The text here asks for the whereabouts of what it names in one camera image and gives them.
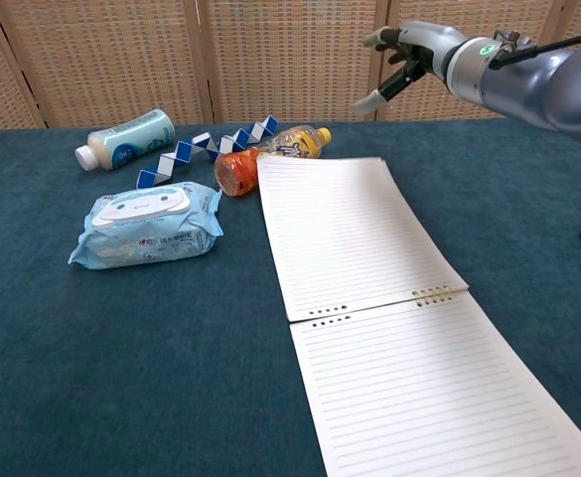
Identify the blue white snake twist puzzle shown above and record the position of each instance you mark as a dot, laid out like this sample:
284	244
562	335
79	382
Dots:
205	144

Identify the teal blue tablecloth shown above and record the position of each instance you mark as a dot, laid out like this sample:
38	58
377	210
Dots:
121	348

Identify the orange drink plastic bottle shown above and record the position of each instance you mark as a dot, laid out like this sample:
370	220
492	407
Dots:
240	171

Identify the woven rattan folding screen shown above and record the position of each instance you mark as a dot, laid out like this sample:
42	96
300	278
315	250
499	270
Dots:
220	59

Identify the pale blue white-capped bottle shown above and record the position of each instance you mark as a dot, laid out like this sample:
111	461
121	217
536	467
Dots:
131	139

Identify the yellow lined notepad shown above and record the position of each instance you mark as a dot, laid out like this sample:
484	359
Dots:
394	298

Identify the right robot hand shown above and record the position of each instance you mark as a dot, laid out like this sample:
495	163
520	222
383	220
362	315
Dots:
421	45

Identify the light blue wet wipes pack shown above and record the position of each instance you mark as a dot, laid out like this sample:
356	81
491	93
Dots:
146	226

